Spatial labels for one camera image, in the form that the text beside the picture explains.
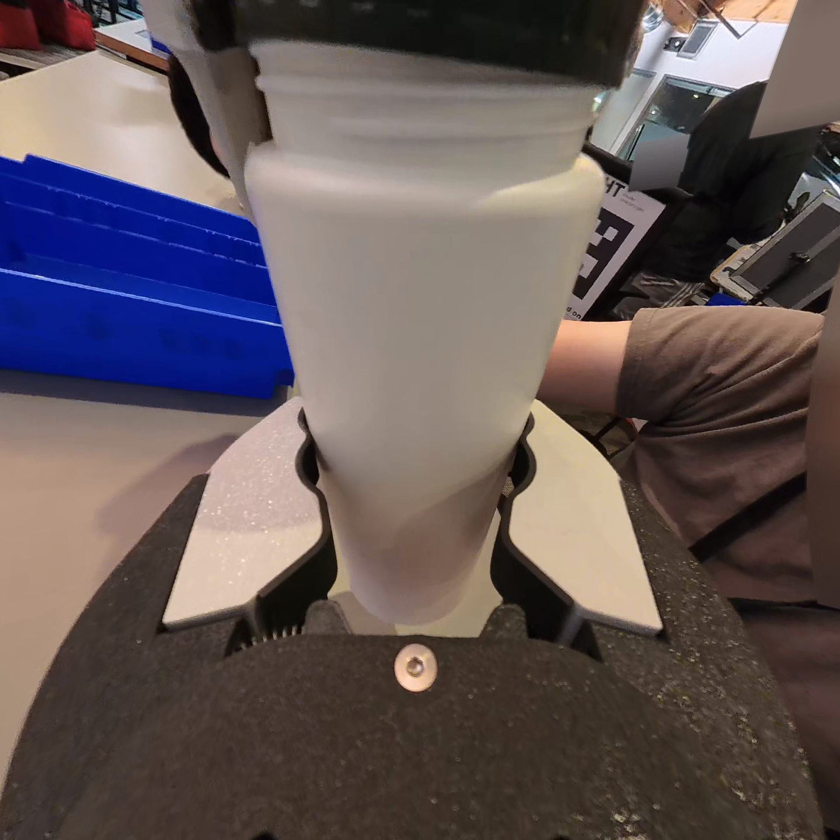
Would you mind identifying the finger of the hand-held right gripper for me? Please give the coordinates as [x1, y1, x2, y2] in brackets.
[141, 0, 274, 199]

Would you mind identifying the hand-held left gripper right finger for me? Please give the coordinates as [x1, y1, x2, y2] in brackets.
[492, 400, 664, 657]

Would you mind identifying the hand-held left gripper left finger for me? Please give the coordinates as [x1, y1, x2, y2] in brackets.
[161, 395, 339, 651]

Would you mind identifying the black bottle lid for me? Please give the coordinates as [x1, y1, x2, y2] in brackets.
[193, 0, 647, 89]

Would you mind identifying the blue plastic bin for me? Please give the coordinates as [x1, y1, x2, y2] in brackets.
[0, 153, 294, 400]

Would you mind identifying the white plastic bottle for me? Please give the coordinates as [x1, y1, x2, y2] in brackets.
[244, 42, 606, 626]

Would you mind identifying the red bag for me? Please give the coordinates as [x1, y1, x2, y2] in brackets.
[0, 0, 96, 52]

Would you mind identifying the person's brown grey shirt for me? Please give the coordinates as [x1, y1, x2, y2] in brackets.
[613, 305, 840, 840]

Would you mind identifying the small marker sign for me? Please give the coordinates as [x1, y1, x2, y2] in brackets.
[566, 176, 668, 322]

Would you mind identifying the silver equipment case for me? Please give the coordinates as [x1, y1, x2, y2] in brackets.
[712, 190, 840, 309]

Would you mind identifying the black lanyard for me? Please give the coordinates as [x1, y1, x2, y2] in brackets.
[689, 472, 808, 565]

